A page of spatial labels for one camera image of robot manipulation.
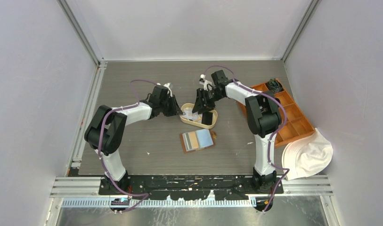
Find orange credit card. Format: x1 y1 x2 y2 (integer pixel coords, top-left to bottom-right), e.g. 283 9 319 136
189 131 199 149

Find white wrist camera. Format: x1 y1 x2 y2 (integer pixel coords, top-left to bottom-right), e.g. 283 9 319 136
199 74 213 91
163 82 173 97

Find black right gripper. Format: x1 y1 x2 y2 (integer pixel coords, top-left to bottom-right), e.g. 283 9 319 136
192 88 224 115

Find orange compartment organizer box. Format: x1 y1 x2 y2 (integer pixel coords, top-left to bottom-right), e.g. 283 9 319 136
251 82 315 148

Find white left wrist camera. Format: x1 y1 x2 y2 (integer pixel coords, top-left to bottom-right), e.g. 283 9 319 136
163 82 173 97

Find white bucket hat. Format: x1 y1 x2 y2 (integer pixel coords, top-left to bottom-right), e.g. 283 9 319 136
282 128 334 180

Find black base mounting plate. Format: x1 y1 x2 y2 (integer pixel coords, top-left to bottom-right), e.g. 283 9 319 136
98 174 285 202

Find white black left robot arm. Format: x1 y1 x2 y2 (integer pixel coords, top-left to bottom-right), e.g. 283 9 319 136
84 83 182 194

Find cream oval tray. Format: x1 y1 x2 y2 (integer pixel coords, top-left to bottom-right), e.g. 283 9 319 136
180 103 218 129

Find white cards in tray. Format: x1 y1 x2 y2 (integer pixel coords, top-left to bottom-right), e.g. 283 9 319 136
181 107 202 123

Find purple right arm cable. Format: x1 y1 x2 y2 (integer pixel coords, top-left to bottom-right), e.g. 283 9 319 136
204 65 289 175

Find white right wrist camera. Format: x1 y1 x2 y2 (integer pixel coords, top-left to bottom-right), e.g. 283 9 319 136
199 74 213 91

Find brown leather card holder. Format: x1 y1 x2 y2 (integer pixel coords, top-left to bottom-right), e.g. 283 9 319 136
179 129 217 154

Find dark green item bundle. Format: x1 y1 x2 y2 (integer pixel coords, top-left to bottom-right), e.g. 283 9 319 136
266 78 284 94

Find black card in tray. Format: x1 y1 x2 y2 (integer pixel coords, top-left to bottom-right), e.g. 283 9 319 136
201 112 213 126

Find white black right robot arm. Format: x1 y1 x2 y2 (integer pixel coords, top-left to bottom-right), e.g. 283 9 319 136
192 70 283 194

